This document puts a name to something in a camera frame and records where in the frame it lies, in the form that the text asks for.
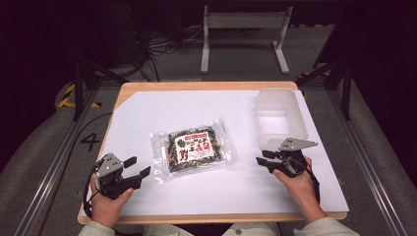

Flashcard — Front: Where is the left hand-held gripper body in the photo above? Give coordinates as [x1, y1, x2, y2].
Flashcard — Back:
[92, 152, 143, 201]

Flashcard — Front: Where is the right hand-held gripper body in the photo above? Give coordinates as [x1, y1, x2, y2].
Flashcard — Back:
[262, 137, 320, 179]

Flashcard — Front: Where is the translucent plastic container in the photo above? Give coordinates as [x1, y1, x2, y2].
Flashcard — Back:
[254, 87, 310, 151]

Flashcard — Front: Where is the clear packet of dried vegetables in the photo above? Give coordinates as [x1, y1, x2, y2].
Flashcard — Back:
[149, 116, 239, 185]

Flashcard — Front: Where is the person's right hand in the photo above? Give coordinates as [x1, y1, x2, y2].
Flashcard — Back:
[271, 156, 321, 212]

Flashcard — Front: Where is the person's left hand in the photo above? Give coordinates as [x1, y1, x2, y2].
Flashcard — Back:
[89, 177, 136, 228]

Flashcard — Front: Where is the white paper sheet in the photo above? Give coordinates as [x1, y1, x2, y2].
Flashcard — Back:
[86, 89, 350, 217]

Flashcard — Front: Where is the yellow black hazard tape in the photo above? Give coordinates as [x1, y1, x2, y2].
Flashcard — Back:
[57, 83, 101, 109]

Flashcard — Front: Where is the black metal stand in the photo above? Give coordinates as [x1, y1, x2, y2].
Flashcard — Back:
[67, 6, 130, 122]
[294, 9, 357, 121]

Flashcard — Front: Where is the wooden table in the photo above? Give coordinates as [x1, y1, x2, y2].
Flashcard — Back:
[77, 81, 348, 226]

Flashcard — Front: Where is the grey metal stand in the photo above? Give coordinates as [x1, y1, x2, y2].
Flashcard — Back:
[200, 5, 294, 76]

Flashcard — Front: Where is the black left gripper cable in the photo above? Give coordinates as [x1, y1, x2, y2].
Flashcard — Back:
[82, 161, 100, 219]

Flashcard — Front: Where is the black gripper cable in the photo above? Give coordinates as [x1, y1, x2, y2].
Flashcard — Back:
[304, 162, 322, 205]
[82, 161, 100, 219]

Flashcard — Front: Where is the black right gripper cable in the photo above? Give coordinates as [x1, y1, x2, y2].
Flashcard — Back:
[304, 162, 322, 205]

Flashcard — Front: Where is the black floor cable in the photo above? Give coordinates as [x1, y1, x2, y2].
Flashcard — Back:
[37, 111, 114, 236]

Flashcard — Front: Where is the aluminium floor rail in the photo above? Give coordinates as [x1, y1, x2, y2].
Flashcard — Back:
[13, 88, 100, 236]
[327, 88, 409, 236]

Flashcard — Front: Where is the bundle of black floor cables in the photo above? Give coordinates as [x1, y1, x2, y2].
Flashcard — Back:
[128, 13, 205, 84]

